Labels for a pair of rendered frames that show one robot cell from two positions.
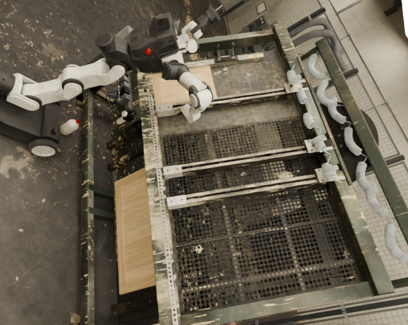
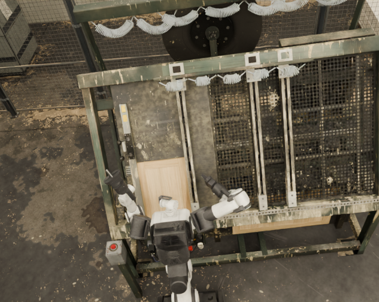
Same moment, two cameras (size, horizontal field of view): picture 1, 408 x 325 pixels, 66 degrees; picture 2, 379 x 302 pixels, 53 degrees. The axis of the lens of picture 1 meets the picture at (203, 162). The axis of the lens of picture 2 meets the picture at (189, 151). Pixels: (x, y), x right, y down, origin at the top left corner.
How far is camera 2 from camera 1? 194 cm
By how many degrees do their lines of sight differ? 31
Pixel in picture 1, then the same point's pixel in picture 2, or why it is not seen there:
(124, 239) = (288, 223)
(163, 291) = (360, 207)
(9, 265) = not seen: outside the picture
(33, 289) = (330, 287)
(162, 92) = not seen: hidden behind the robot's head
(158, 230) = (314, 212)
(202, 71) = (145, 171)
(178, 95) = (175, 195)
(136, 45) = (184, 259)
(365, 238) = (349, 47)
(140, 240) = not seen: hidden behind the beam
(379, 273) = not seen: outside the picture
